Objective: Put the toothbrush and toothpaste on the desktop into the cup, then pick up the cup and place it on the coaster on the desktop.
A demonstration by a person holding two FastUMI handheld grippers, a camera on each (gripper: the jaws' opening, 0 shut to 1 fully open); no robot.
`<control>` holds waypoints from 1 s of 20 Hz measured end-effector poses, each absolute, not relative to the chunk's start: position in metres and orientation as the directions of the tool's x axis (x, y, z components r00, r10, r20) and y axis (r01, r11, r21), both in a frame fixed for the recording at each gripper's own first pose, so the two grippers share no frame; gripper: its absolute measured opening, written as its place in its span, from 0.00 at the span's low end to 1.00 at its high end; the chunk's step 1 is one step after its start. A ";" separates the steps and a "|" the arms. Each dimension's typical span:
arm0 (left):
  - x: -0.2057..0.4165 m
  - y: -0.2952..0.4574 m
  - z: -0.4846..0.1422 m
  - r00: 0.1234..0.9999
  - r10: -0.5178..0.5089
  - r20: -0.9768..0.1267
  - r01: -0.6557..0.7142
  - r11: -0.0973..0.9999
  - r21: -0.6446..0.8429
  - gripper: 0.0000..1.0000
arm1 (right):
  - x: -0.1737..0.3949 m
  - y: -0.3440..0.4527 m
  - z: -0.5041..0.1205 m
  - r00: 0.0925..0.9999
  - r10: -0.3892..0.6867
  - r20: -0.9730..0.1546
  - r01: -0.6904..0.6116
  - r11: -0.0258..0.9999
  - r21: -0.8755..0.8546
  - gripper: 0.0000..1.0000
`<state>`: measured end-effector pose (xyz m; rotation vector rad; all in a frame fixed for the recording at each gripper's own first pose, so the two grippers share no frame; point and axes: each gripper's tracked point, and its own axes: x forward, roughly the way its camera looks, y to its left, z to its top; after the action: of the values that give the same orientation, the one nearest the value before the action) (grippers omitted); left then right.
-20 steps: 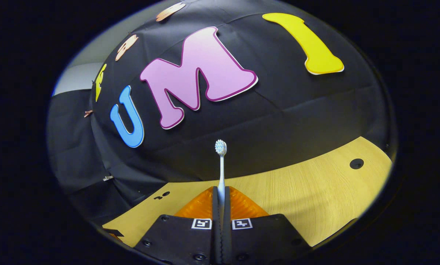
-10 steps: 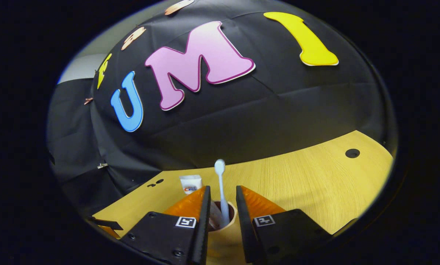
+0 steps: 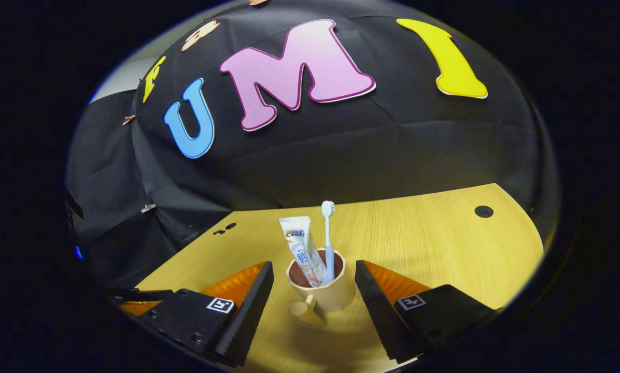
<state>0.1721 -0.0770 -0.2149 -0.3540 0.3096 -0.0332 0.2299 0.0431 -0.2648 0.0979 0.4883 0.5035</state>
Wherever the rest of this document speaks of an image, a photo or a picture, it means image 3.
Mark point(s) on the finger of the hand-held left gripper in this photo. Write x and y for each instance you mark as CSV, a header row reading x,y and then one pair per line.
x,y
134,306

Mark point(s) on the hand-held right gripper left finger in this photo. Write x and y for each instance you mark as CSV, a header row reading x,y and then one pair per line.
x,y
248,316

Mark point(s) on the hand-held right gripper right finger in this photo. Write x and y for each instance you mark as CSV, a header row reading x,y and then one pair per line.
x,y
380,316

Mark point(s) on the beige cup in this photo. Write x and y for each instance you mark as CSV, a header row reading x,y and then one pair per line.
x,y
336,296

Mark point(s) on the light blue toothbrush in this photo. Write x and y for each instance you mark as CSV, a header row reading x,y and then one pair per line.
x,y
329,254

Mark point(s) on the white toothpaste tube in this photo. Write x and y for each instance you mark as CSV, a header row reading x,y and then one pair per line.
x,y
297,238

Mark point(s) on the wooden desktop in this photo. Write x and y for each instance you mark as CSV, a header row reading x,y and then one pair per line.
x,y
434,243

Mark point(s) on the silver metal clip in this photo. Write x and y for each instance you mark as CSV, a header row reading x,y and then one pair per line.
x,y
148,208

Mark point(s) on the black backdrop cloth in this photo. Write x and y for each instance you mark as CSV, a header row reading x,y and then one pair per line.
x,y
341,145

